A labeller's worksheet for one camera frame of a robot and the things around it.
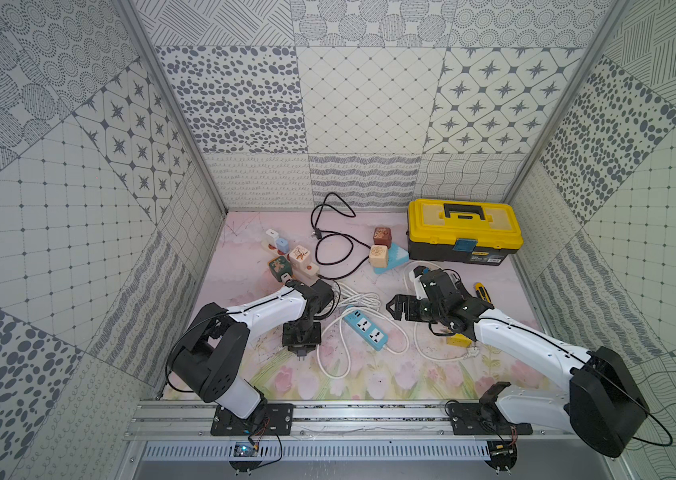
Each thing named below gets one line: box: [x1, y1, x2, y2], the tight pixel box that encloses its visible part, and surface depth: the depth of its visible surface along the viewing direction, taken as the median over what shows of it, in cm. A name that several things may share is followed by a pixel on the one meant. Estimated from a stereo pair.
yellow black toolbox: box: [407, 198, 524, 266], surface depth 97 cm
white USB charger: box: [265, 228, 279, 244], surface depth 106 cm
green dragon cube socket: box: [268, 256, 293, 282], surface depth 95 cm
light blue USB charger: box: [276, 238, 289, 253], surface depth 105 cm
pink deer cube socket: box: [289, 245, 311, 268], surface depth 99 cm
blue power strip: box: [343, 305, 389, 351], surface depth 89 cm
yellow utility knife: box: [473, 282, 492, 303], surface depth 98 cm
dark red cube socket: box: [373, 227, 392, 249], surface depth 106 cm
